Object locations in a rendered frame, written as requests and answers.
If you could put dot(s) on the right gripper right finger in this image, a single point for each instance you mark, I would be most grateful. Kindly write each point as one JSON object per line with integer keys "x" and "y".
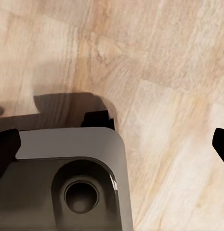
{"x": 218, "y": 142}

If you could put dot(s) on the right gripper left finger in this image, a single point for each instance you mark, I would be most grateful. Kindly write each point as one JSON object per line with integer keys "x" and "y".
{"x": 10, "y": 143}

